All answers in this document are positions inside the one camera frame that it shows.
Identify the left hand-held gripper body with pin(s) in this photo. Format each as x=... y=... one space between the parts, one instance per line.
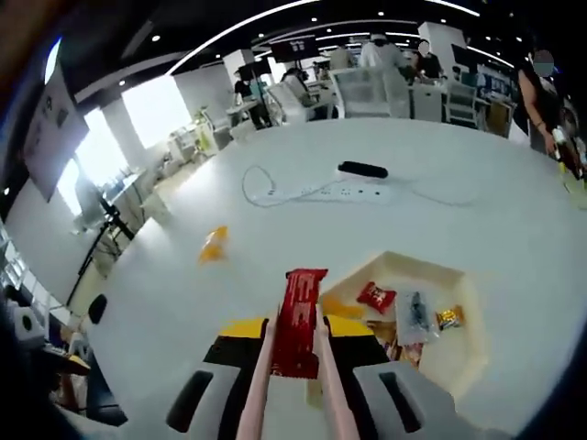
x=39 y=327

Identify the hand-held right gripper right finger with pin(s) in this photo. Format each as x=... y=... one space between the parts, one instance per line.
x=367 y=362

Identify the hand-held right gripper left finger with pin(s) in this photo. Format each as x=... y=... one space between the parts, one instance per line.
x=224 y=371

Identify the pink food tongs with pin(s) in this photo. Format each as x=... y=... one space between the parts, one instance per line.
x=257 y=389

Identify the red white-print food packet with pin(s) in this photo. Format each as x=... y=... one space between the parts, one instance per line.
x=376 y=297

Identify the clear silver food packet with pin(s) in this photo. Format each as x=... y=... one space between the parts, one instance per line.
x=415 y=316

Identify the red food bar packet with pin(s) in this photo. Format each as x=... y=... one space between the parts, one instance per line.
x=298 y=321

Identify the small gold food packet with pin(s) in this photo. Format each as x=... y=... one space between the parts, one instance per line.
x=450 y=318

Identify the cream rectangular container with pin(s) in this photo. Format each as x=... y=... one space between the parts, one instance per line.
x=422 y=272

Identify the white storage shelf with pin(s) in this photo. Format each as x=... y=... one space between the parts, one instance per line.
x=18 y=270

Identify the black oval pouch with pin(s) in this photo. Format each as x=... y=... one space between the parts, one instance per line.
x=97 y=308

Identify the black screen stand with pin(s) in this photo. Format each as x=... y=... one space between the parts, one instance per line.
x=112 y=215

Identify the black oblong device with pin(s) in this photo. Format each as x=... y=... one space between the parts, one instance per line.
x=364 y=168

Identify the large display screen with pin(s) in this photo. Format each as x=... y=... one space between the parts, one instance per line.
x=50 y=133

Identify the brown cardboard box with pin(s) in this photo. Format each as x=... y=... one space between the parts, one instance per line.
x=499 y=117

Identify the dark hanging sign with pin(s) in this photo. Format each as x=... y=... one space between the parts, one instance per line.
x=293 y=49

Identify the white square pillar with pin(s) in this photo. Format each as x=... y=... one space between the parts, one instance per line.
x=454 y=36

